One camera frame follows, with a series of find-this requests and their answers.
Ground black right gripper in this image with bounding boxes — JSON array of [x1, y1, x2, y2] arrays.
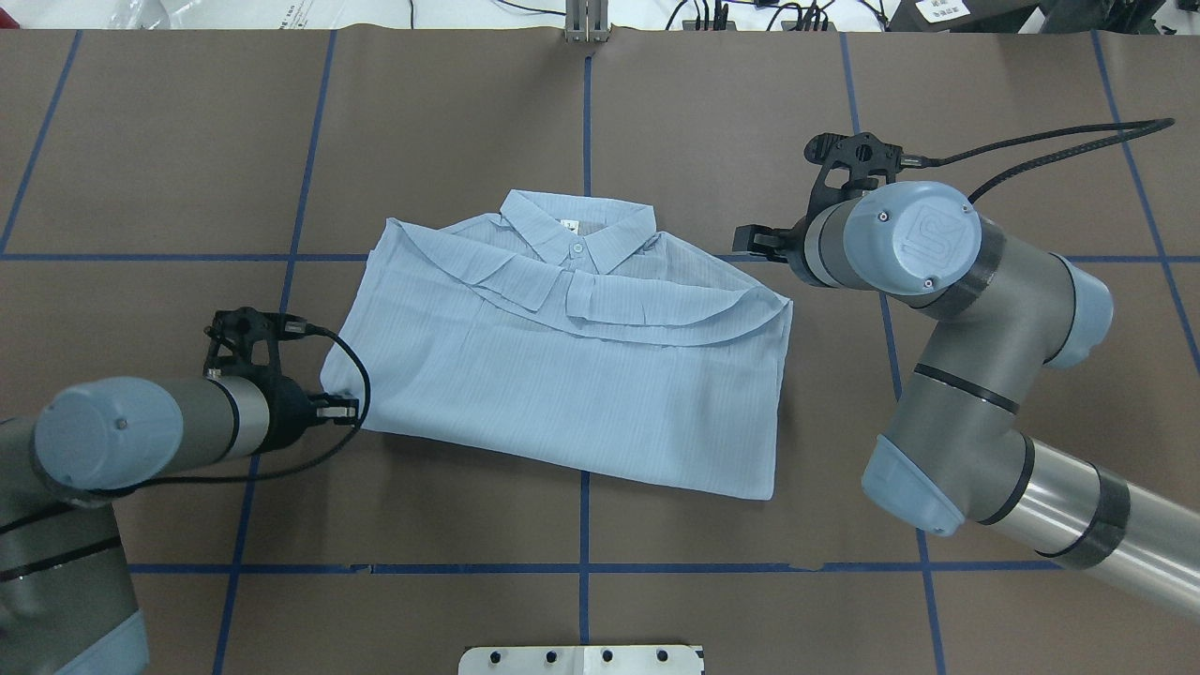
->
[[732, 217, 818, 282]]

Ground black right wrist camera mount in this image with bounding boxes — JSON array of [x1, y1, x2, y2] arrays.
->
[[804, 132, 931, 221]]

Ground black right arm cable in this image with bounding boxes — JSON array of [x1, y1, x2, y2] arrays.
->
[[923, 118, 1177, 205]]

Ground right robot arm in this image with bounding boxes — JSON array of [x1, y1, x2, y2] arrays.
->
[[732, 181, 1199, 620]]

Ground black box with white label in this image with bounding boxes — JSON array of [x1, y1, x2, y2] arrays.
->
[[887, 1, 1039, 34]]

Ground black cables on back bench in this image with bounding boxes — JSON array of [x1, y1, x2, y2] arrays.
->
[[656, 0, 892, 32]]

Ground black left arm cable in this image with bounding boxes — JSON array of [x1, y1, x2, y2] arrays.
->
[[0, 323, 372, 534]]

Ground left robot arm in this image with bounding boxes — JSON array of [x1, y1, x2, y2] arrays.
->
[[2, 374, 371, 674]]

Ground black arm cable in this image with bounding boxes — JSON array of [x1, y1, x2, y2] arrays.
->
[[923, 118, 1177, 205], [0, 323, 372, 534]]

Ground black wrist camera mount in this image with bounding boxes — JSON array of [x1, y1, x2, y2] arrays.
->
[[202, 307, 310, 380], [804, 132, 931, 221]]

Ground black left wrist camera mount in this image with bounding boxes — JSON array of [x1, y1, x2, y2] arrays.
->
[[202, 307, 310, 380]]

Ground light blue button-up shirt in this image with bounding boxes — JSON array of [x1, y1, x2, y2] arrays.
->
[[322, 189, 793, 501]]

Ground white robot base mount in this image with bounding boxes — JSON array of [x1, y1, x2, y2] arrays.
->
[[457, 644, 707, 674]]

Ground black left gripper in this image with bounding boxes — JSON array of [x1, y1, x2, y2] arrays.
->
[[268, 380, 361, 452]]

